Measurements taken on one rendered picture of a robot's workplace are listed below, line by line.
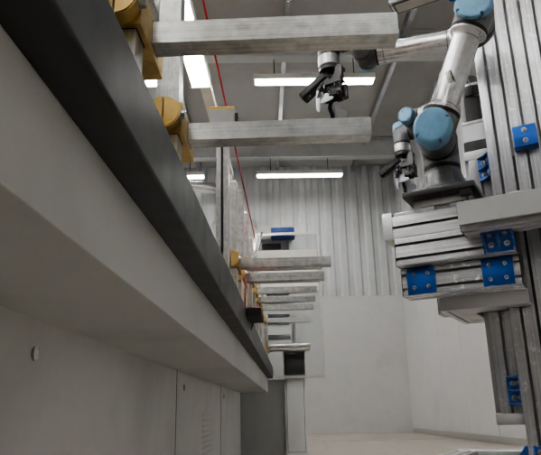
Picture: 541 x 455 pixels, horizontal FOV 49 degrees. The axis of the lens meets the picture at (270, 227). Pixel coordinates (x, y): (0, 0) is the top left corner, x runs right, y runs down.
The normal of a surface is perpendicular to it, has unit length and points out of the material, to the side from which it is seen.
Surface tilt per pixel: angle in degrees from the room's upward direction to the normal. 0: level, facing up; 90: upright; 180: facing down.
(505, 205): 90
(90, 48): 90
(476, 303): 90
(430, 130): 97
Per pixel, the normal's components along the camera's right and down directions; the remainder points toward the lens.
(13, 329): 1.00, -0.03
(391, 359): 0.01, -0.29
